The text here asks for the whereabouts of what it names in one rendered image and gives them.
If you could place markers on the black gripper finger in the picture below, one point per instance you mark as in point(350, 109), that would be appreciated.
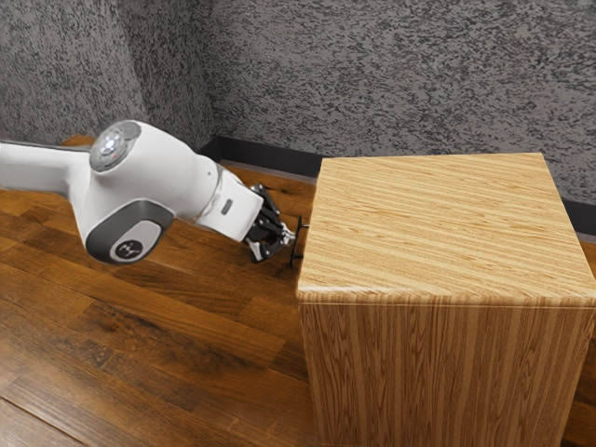
point(288, 235)
point(263, 252)

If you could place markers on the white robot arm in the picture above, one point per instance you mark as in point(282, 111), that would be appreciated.
point(139, 186)

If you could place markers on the light wooden cabinet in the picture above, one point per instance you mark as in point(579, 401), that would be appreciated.
point(437, 298)

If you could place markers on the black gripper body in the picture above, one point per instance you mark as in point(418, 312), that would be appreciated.
point(267, 215)

